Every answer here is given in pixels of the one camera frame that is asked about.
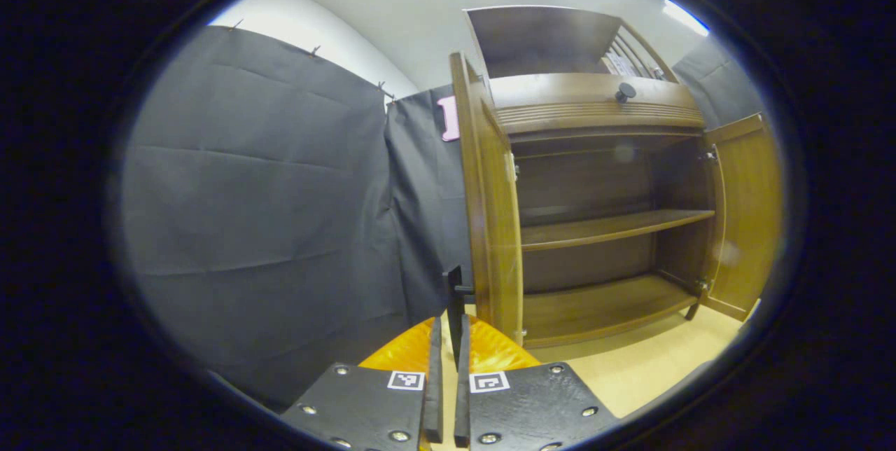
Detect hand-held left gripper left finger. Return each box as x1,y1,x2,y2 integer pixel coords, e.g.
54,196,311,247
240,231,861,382
280,317,445,451

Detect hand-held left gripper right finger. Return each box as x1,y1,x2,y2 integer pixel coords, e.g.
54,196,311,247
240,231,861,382
454,312,620,451

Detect wooden cabinet door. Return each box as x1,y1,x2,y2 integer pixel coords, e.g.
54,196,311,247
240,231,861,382
700,113,783,322
444,52,524,368

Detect wooden double-door shoe cabinet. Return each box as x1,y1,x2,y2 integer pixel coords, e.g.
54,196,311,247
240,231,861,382
463,5,718,350

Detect black backdrop cloth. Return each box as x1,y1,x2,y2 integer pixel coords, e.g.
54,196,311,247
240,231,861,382
119,24,767,410

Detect white box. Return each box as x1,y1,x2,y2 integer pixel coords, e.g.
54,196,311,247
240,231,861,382
603,52,645,77

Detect ceiling light panel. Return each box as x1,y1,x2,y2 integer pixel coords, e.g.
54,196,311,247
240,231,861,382
661,0,710,36

